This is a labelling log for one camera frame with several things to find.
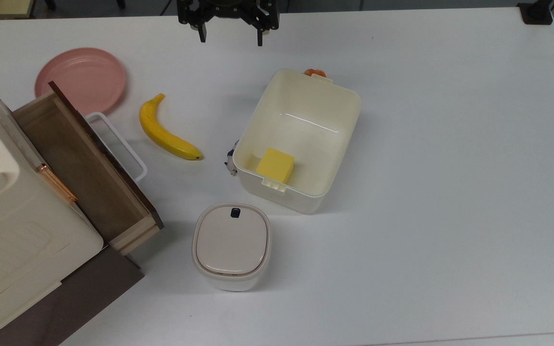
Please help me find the panda figurine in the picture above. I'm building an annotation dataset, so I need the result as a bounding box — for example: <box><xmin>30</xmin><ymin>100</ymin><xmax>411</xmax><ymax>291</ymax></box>
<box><xmin>224</xmin><ymin>140</ymin><xmax>240</xmax><ymax>176</ymax></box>

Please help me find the pink plate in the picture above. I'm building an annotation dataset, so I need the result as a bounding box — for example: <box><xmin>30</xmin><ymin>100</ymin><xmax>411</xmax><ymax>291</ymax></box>
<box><xmin>34</xmin><ymin>47</ymin><xmax>127</xmax><ymax>116</ymax></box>

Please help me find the white drawer handle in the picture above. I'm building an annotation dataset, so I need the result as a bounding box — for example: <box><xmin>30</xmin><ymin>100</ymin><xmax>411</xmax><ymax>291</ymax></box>
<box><xmin>85</xmin><ymin>111</ymin><xmax>149</xmax><ymax>183</ymax></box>

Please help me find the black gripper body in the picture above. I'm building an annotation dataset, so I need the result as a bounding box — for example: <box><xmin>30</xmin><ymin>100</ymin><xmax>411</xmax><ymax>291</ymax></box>
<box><xmin>177</xmin><ymin>0</ymin><xmax>280</xmax><ymax>30</ymax></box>

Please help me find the wooden drawer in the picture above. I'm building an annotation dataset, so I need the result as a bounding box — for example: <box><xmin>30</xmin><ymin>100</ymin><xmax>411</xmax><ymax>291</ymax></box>
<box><xmin>12</xmin><ymin>81</ymin><xmax>165</xmax><ymax>256</ymax></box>

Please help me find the copper metal handle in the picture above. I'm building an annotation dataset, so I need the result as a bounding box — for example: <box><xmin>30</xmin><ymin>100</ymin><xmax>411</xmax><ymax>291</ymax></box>
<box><xmin>36</xmin><ymin>163</ymin><xmax>78</xmax><ymax>203</ymax></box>

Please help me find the cream plastic storage cabinet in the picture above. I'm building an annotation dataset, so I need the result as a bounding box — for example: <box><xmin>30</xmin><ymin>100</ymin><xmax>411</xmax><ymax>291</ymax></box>
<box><xmin>0</xmin><ymin>70</ymin><xmax>105</xmax><ymax>333</ymax></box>

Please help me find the white bin with lid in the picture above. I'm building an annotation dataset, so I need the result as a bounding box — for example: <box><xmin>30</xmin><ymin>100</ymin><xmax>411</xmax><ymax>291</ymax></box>
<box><xmin>191</xmin><ymin>202</ymin><xmax>273</xmax><ymax>292</ymax></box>

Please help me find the cream plastic box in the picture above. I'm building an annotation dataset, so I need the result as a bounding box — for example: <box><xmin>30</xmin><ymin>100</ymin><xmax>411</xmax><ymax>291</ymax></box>
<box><xmin>233</xmin><ymin>69</ymin><xmax>362</xmax><ymax>215</ymax></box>

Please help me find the yellow foam block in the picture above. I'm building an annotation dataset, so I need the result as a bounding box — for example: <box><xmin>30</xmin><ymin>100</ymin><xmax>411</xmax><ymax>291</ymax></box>
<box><xmin>256</xmin><ymin>147</ymin><xmax>295</xmax><ymax>185</ymax></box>

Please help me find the black table clamp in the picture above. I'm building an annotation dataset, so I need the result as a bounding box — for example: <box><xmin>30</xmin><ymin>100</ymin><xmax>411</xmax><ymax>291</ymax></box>
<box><xmin>517</xmin><ymin>0</ymin><xmax>554</xmax><ymax>25</ymax></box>

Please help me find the yellow banana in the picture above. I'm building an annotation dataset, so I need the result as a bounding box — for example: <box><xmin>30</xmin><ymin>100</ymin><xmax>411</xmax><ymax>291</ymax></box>
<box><xmin>138</xmin><ymin>93</ymin><xmax>204</xmax><ymax>161</ymax></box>

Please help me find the dark brown cabinet base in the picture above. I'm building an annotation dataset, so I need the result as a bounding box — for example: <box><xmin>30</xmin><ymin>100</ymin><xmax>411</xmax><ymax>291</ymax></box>
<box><xmin>0</xmin><ymin>244</ymin><xmax>145</xmax><ymax>346</ymax></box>

